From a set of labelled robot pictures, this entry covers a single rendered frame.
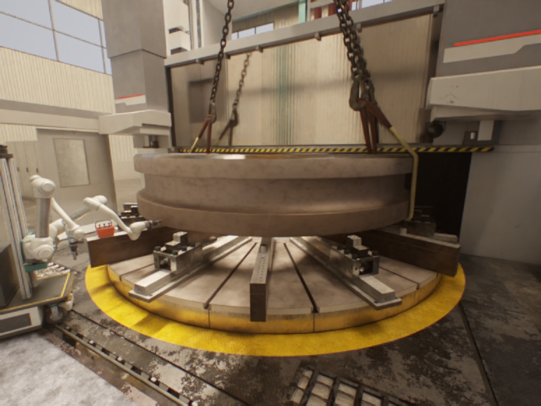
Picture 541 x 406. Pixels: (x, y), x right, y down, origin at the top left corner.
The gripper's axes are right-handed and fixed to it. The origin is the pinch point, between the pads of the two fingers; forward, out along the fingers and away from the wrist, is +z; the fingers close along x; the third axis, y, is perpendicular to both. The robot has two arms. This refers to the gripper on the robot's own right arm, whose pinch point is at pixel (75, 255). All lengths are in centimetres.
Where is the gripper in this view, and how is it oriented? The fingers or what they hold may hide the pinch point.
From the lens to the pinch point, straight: 357.5
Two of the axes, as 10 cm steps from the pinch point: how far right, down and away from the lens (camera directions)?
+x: 5.3, 1.7, -8.3
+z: 0.0, 9.8, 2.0
